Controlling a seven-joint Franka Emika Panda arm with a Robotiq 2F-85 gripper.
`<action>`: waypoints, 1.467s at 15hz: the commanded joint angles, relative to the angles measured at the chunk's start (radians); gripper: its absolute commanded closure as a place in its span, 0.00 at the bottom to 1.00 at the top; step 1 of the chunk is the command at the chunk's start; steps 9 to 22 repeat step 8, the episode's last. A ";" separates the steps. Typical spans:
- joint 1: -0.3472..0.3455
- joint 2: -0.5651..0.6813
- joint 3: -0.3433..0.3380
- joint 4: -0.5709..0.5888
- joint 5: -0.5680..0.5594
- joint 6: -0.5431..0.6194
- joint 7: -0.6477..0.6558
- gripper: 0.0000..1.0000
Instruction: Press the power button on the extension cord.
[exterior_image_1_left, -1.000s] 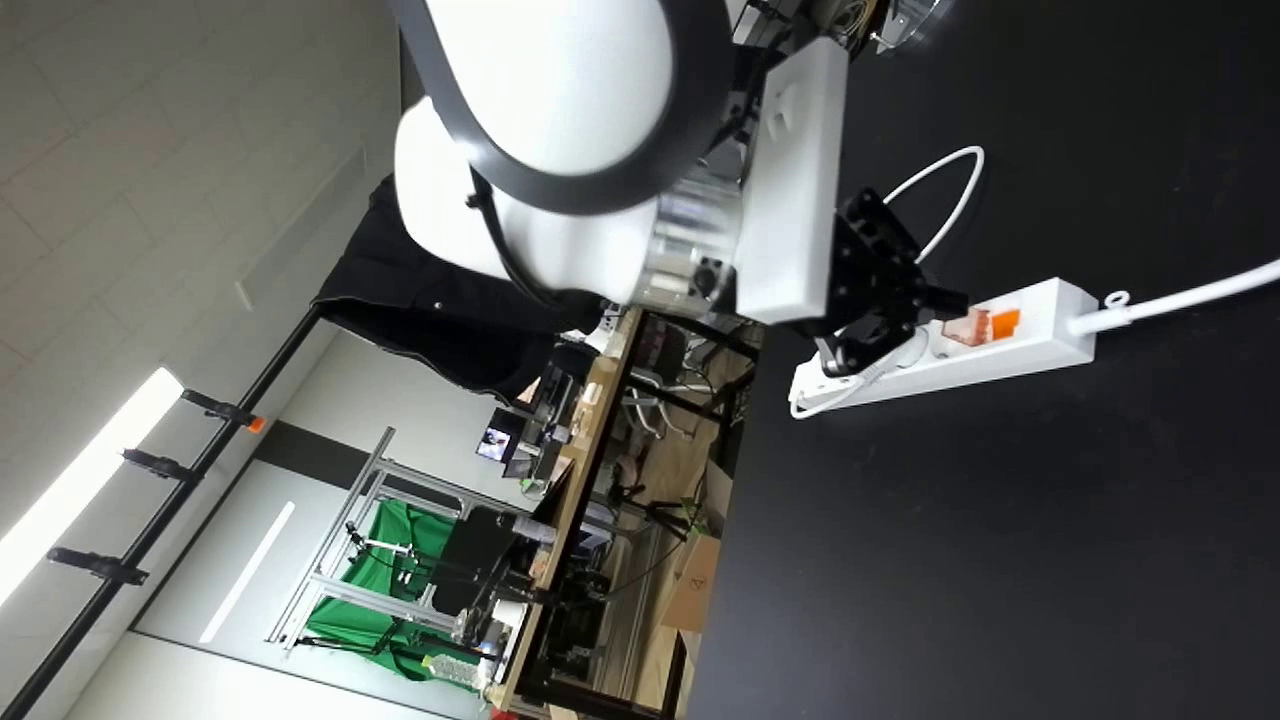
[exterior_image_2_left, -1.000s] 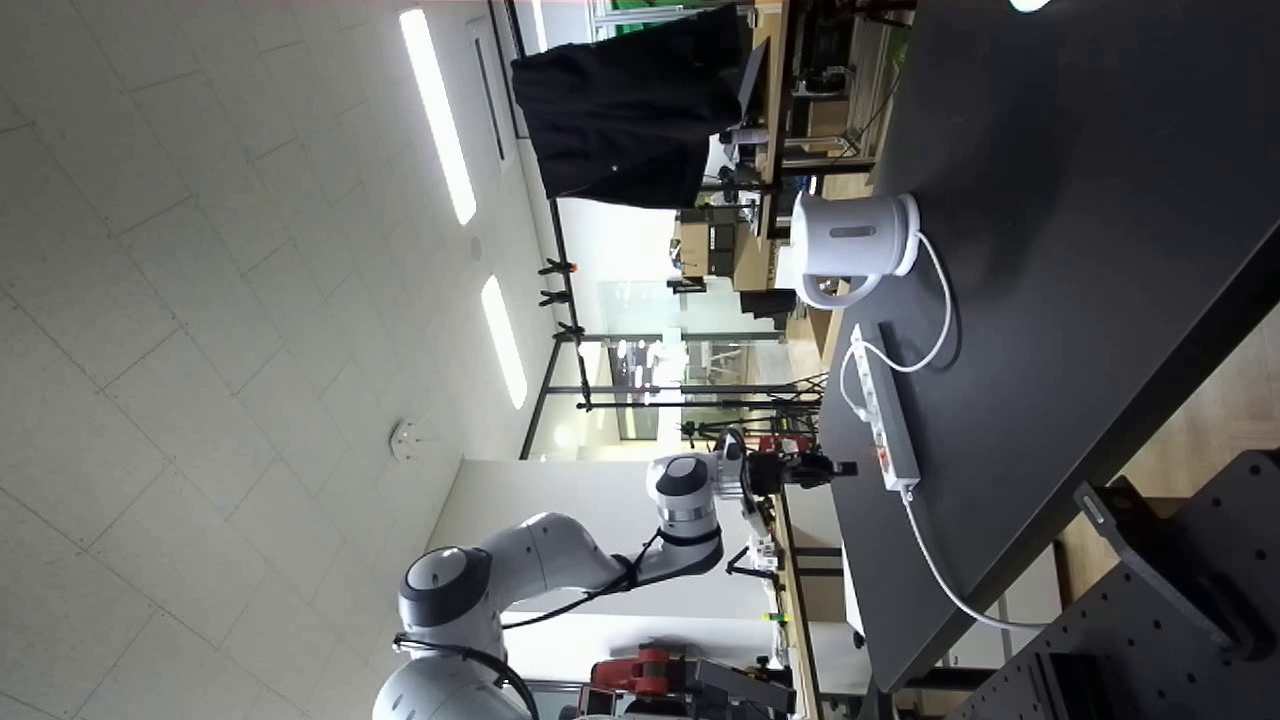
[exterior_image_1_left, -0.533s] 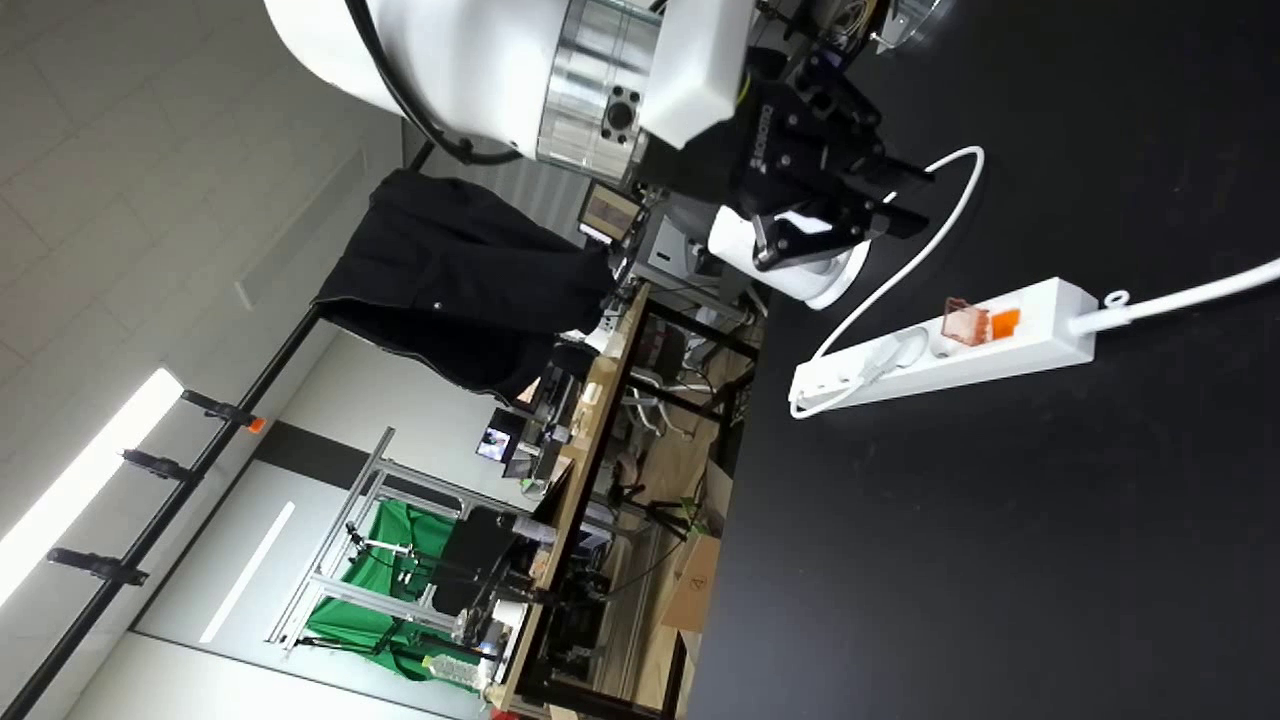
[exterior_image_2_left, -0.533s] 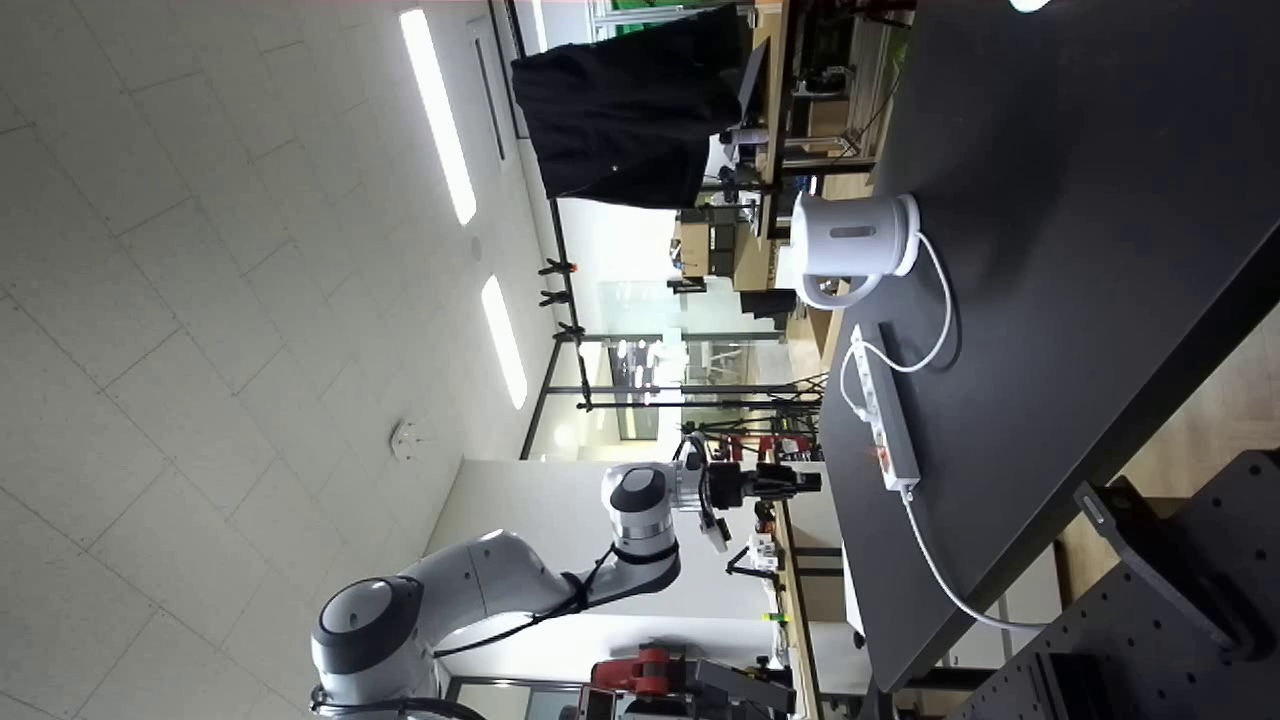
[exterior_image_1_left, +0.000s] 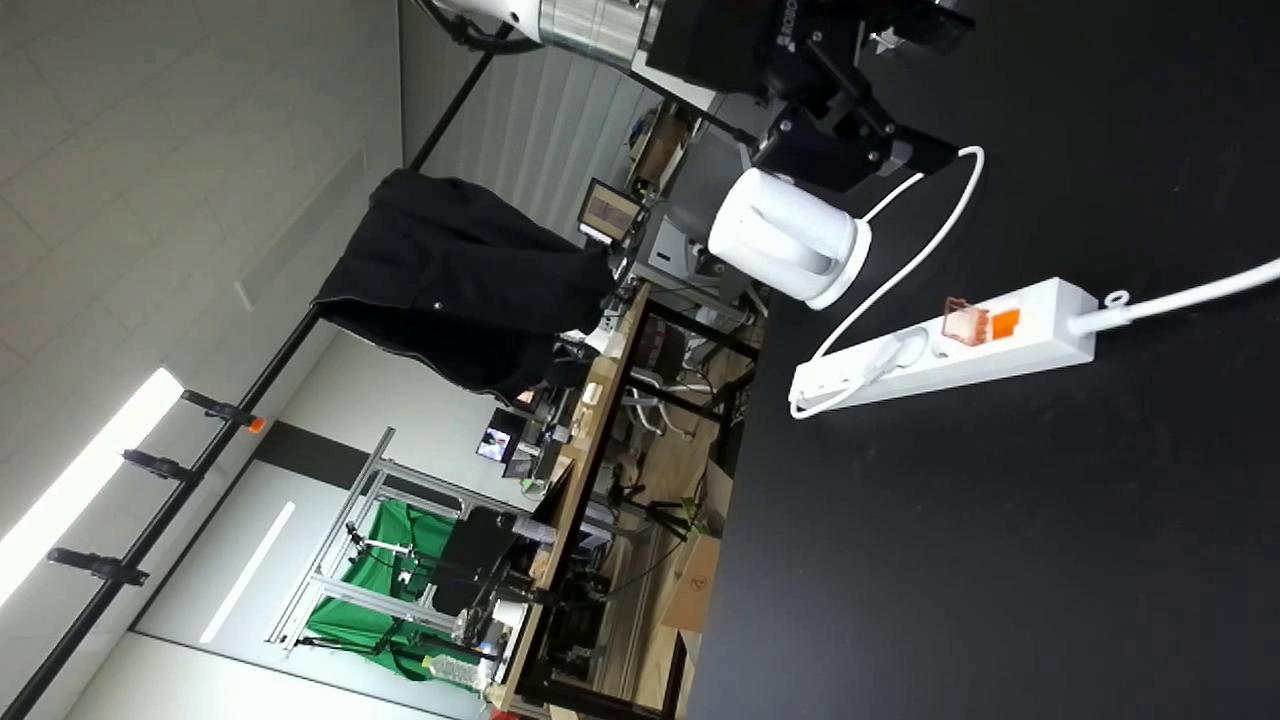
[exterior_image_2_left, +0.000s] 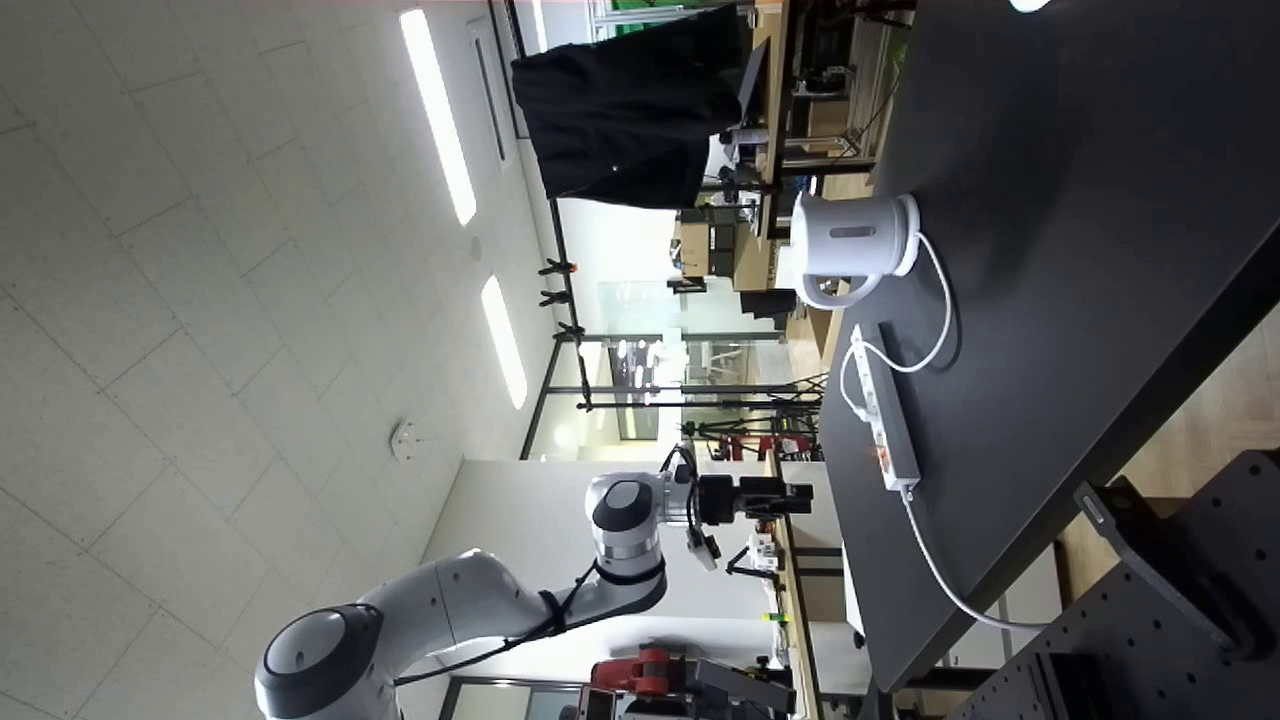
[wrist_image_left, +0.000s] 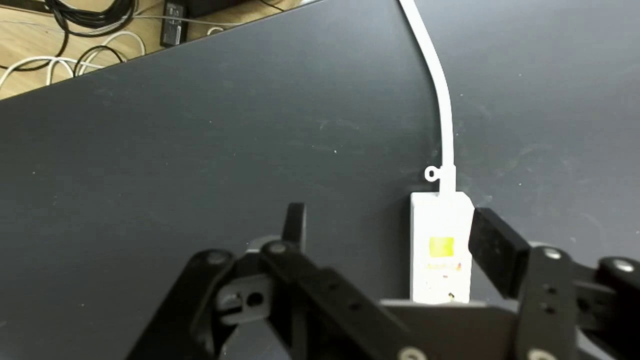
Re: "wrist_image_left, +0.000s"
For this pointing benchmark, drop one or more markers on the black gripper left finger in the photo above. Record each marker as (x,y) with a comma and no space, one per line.
(313,292)

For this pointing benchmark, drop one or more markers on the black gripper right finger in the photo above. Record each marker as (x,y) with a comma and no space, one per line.
(532,281)

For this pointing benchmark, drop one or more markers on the black power adapter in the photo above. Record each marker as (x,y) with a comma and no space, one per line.
(173,22)

